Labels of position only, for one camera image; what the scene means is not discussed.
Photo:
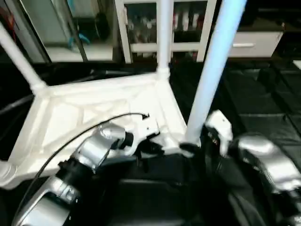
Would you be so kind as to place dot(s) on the white plastic table leg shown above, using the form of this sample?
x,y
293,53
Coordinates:
x,y
216,61
163,33
19,54

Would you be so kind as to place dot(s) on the white glass door cabinet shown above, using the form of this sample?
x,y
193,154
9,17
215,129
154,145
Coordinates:
x,y
141,47

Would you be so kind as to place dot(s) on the blue plastic stool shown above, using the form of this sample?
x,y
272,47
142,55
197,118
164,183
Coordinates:
x,y
77,40

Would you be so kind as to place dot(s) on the white drawer unit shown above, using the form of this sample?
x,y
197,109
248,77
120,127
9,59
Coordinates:
x,y
254,44

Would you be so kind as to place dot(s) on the black table mat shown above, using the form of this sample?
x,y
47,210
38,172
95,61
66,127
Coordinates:
x,y
263,103

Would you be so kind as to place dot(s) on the white plastic table top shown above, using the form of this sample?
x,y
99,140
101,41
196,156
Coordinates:
x,y
84,108

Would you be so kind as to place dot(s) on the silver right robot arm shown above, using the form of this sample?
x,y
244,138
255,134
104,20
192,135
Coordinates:
x,y
268,160

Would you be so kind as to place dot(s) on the grey metal frame post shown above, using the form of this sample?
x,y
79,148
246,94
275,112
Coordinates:
x,y
37,42
75,28

